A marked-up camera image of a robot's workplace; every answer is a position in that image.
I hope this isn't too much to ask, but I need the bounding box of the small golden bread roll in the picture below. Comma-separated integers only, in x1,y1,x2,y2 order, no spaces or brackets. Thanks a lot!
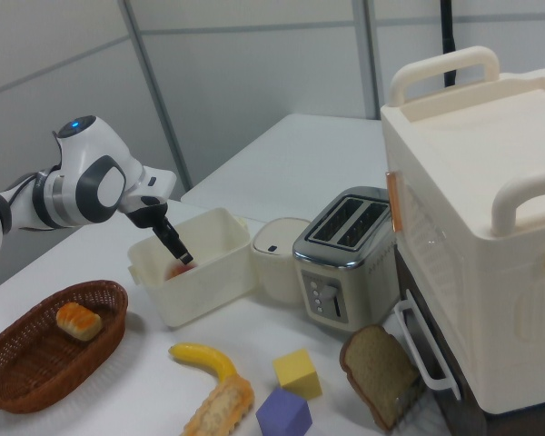
55,302,104,342

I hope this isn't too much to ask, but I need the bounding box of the brown wicker basket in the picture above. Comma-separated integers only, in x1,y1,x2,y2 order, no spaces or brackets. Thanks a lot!
0,279,130,414

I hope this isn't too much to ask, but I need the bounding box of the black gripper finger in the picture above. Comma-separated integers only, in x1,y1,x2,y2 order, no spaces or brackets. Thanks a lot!
152,218,195,267

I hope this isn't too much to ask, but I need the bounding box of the purple foam cube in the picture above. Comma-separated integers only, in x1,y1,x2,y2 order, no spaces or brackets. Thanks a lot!
254,386,313,436

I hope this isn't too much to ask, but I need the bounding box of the cream and chrome toaster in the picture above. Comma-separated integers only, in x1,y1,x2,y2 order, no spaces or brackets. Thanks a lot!
292,185,399,333

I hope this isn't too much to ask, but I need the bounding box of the white box side handle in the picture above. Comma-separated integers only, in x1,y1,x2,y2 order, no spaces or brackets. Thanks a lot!
393,290,462,401

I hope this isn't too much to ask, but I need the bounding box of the yellow banana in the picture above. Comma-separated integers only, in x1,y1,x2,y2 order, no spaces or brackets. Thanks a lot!
168,342,238,381

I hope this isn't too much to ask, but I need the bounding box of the black vertical pole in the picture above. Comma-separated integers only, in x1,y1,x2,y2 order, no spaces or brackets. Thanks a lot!
437,0,461,88

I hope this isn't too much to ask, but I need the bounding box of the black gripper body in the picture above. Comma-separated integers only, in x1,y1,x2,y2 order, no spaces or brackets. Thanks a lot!
125,203,170,230

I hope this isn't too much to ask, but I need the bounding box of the white square plastic container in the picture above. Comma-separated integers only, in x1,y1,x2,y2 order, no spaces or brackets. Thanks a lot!
127,207,253,329

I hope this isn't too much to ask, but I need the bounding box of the red apple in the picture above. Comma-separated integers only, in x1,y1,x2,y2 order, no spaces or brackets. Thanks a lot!
164,263,195,282

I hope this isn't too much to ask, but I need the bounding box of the brown bread slice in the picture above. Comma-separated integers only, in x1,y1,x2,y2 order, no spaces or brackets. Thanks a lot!
340,323,421,431

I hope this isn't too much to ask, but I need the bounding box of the yellow foam cube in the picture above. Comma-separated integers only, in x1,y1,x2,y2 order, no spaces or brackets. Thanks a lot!
272,348,323,401

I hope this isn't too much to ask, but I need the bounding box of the copper cabinet door handle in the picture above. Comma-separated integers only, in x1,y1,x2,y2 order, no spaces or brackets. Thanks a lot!
385,171,403,233

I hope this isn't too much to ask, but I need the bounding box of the long glazed pastry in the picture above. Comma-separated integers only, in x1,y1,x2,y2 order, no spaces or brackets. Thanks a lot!
182,373,257,436

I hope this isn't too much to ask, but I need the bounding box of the cream plastic cabinet with handles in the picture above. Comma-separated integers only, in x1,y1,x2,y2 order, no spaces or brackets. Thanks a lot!
380,45,545,416

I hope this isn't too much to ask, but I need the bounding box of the small white lidded bin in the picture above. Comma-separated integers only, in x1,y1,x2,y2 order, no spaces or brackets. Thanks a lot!
251,217,312,307

